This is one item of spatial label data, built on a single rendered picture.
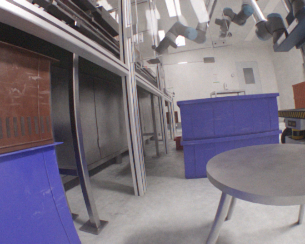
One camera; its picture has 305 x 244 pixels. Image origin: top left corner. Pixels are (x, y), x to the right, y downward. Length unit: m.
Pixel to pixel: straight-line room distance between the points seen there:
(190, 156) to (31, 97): 0.76
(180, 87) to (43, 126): 5.50
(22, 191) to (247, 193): 0.39
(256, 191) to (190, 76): 5.66
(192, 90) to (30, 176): 5.57
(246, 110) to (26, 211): 0.95
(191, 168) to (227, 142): 0.24
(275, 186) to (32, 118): 0.45
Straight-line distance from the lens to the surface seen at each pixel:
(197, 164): 0.88
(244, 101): 0.90
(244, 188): 0.23
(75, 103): 0.49
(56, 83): 0.79
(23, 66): 0.39
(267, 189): 0.23
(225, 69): 6.03
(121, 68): 0.64
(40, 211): 0.40
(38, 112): 0.39
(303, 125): 1.10
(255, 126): 0.93
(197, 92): 5.71
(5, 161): 0.34
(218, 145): 0.87
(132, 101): 0.70
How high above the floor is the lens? 0.35
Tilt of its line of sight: 1 degrees down
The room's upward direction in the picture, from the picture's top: 6 degrees counter-clockwise
